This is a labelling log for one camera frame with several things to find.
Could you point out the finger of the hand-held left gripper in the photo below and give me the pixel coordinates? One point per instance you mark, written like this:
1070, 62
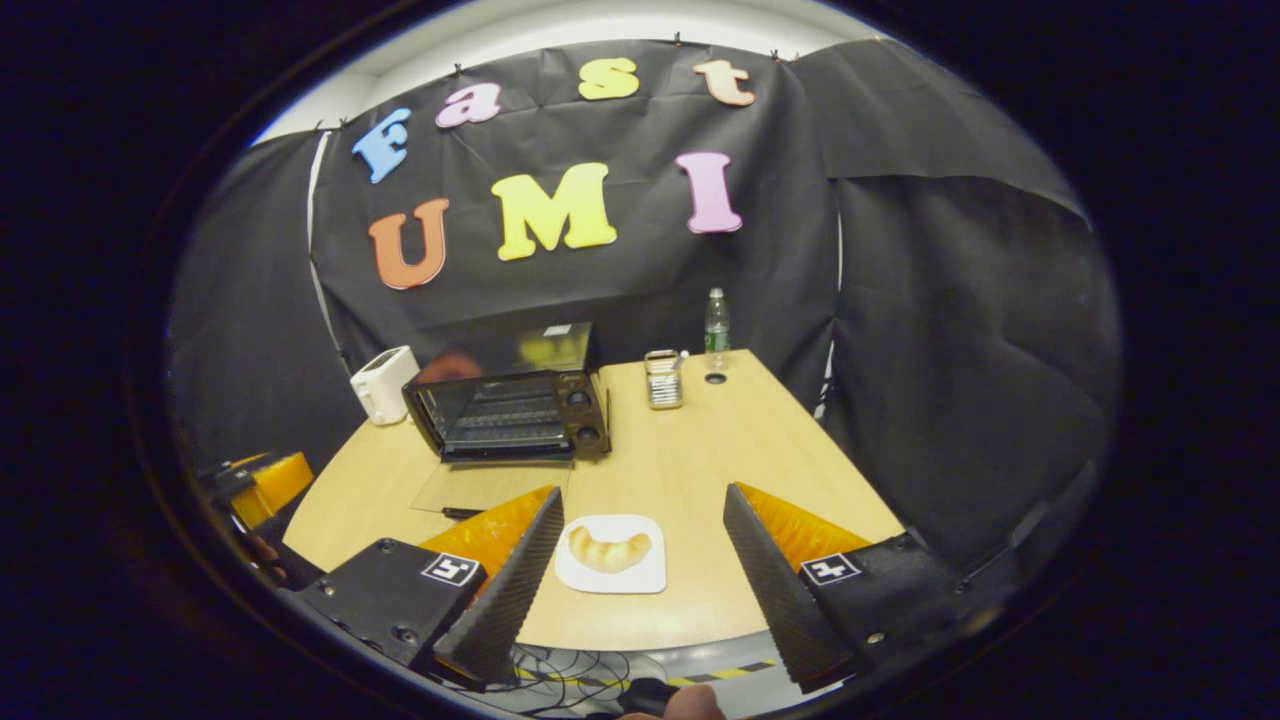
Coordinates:
250, 508
280, 480

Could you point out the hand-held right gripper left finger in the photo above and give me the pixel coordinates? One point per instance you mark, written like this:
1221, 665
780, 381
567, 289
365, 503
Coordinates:
515, 600

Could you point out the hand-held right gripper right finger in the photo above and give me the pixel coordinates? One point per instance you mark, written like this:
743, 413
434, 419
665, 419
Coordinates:
780, 600

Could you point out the golden croissant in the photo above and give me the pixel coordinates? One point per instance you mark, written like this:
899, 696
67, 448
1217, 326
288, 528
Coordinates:
610, 552

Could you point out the black electric oven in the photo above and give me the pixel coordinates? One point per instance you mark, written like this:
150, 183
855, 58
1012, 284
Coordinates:
520, 400

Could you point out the yellow black floor tape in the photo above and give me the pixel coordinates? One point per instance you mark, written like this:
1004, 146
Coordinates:
730, 672

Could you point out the white square plate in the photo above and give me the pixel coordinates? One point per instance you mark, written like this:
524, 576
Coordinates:
610, 583

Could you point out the white toaster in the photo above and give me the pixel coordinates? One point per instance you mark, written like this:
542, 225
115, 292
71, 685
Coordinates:
385, 385

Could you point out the metal utensil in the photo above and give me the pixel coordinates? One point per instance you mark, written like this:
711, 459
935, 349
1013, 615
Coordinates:
678, 360

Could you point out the clear plastic bottle green label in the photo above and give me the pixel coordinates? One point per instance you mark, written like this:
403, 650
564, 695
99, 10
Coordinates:
716, 335

